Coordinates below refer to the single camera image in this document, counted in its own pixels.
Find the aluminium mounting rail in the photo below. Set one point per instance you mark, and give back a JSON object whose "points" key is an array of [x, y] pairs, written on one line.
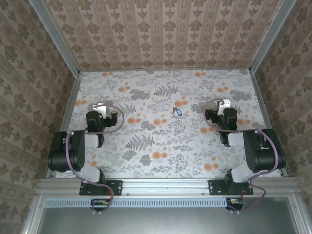
{"points": [[165, 186]]}

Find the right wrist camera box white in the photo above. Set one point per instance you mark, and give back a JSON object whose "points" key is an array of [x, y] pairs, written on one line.
{"points": [[223, 104]]}

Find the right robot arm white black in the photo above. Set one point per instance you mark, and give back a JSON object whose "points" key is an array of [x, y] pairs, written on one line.
{"points": [[263, 156]]}

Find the aluminium corner post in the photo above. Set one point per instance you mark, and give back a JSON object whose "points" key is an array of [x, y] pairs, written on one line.
{"points": [[270, 36], [56, 41]]}

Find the grey metal sheet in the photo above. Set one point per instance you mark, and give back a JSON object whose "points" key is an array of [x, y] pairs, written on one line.
{"points": [[158, 221]]}

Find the aluminium thin cross rail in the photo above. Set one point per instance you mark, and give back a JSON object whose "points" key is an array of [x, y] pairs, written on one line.
{"points": [[165, 70]]}

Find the aluminium side rail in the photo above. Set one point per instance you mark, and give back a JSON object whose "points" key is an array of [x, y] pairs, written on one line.
{"points": [[70, 102], [263, 102]]}

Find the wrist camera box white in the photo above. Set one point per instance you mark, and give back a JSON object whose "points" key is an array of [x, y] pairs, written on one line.
{"points": [[101, 109], [223, 104]]}

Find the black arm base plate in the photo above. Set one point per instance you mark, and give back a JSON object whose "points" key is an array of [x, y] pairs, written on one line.
{"points": [[217, 187], [114, 187]]}

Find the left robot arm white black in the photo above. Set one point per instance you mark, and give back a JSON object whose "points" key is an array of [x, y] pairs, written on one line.
{"points": [[61, 151]]}

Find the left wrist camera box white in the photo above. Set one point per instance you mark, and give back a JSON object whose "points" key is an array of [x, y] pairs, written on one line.
{"points": [[101, 109]]}

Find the floral patterned table cover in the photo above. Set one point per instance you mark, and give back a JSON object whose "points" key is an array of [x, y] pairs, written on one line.
{"points": [[185, 156]]}

